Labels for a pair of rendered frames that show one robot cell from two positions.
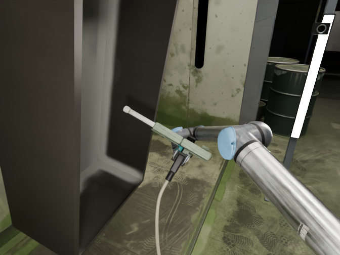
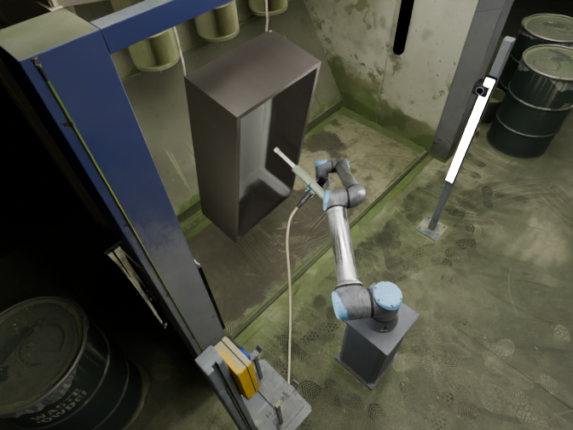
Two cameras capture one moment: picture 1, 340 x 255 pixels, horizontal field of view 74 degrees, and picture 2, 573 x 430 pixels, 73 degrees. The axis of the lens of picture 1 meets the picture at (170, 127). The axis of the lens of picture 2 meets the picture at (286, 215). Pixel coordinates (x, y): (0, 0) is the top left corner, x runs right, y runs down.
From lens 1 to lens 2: 1.58 m
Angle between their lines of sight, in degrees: 31
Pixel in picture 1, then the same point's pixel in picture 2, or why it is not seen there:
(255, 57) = (468, 57)
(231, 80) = (436, 78)
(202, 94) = (399, 86)
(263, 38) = (483, 36)
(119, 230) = (271, 224)
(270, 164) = (337, 222)
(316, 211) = (341, 251)
